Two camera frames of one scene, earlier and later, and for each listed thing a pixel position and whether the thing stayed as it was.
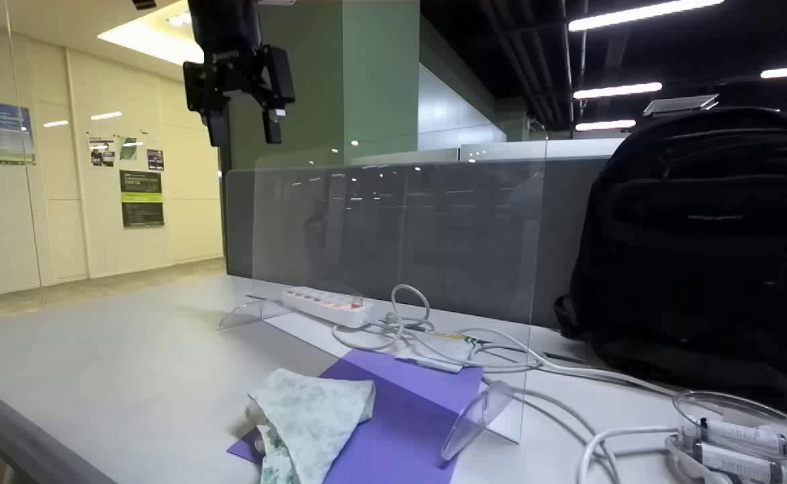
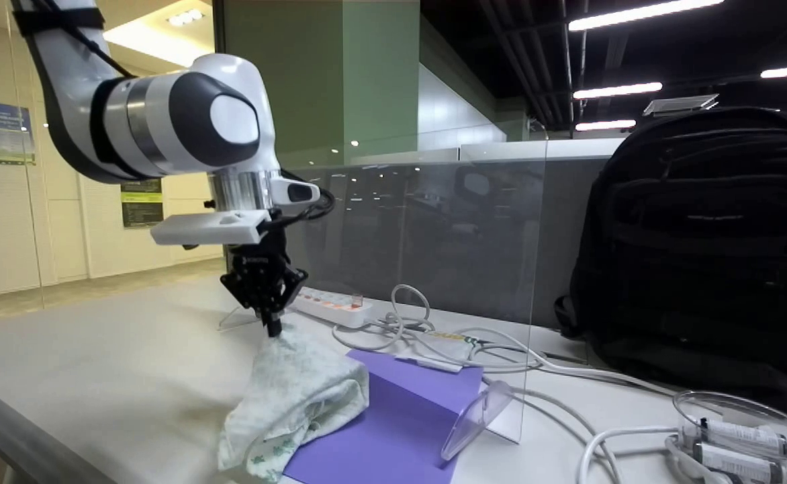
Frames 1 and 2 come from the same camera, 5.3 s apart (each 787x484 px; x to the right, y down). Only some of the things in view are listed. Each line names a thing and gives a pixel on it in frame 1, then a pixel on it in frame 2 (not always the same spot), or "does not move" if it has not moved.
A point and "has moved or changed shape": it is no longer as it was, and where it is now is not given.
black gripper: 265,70 -> 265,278
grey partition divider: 492,231 does not move
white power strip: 336,307 does not move
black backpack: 700,251 does not move
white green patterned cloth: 302,420 has moved or changed shape
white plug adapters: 741,456 does not move
